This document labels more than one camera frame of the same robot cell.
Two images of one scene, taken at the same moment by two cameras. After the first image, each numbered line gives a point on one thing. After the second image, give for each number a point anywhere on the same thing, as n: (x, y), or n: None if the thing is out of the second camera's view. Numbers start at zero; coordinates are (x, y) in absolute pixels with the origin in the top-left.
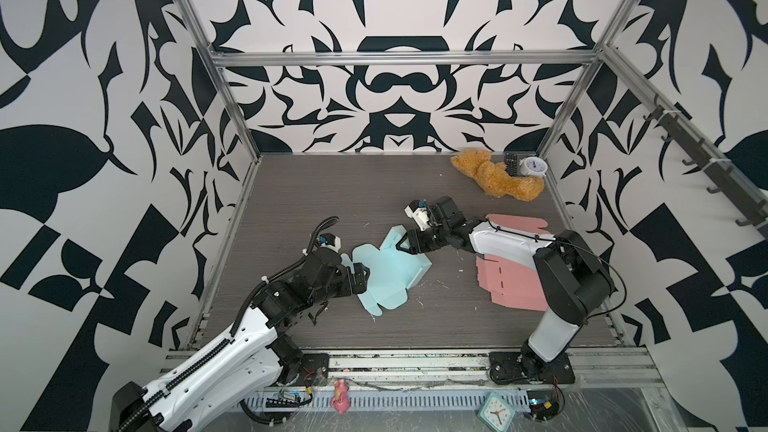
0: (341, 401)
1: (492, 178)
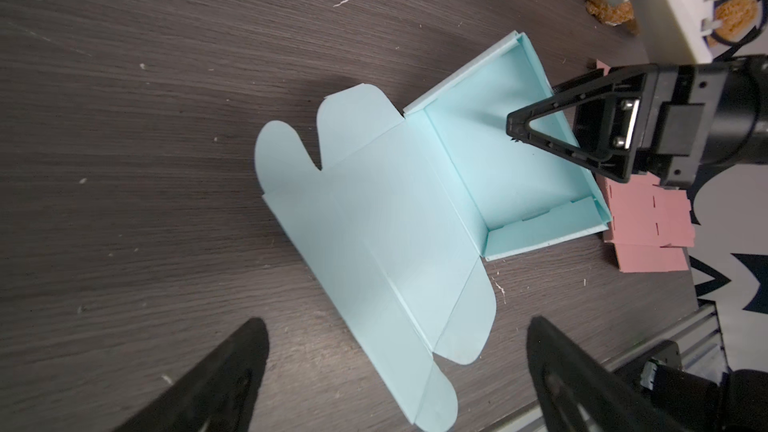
0: None
1: (735, 11)
